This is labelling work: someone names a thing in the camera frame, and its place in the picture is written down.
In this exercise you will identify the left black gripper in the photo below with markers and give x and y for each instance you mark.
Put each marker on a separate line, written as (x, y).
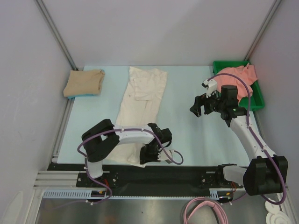
(144, 159)

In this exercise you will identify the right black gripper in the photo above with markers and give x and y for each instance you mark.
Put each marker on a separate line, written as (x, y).
(203, 105)

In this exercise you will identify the cream white t shirt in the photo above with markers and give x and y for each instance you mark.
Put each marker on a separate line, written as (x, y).
(139, 106)

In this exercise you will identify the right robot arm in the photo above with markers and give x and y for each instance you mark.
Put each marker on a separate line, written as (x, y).
(266, 173)

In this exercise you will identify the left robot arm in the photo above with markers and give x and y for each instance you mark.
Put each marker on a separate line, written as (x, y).
(104, 137)

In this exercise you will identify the green plastic bin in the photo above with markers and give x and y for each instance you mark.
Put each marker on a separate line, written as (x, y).
(256, 100)

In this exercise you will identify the pink t shirt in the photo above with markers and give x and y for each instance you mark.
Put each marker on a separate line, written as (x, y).
(245, 73)

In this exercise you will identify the folded tan t shirt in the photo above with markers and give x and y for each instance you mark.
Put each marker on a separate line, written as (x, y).
(83, 81)

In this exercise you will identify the white round plastic parts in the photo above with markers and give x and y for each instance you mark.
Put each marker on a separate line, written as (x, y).
(275, 215)

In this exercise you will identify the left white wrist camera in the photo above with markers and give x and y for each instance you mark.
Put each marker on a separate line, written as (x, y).
(165, 156)

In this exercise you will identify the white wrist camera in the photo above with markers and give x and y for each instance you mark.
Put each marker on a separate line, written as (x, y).
(210, 86)
(165, 156)

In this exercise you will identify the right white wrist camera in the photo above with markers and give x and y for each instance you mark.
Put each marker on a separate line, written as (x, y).
(210, 86)

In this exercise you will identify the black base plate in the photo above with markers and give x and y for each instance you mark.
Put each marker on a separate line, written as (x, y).
(235, 188)

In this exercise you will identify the slotted cable duct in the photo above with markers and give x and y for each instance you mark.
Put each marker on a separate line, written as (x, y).
(75, 194)

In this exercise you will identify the aluminium frame rail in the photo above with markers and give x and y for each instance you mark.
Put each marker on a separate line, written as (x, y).
(56, 179)

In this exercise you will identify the right aluminium corner post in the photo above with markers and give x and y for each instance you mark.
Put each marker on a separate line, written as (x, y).
(263, 28)

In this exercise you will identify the aluminium corner post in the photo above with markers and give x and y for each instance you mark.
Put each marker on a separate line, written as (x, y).
(56, 34)
(263, 28)

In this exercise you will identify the left aluminium corner post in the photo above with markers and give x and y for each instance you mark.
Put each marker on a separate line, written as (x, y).
(56, 34)

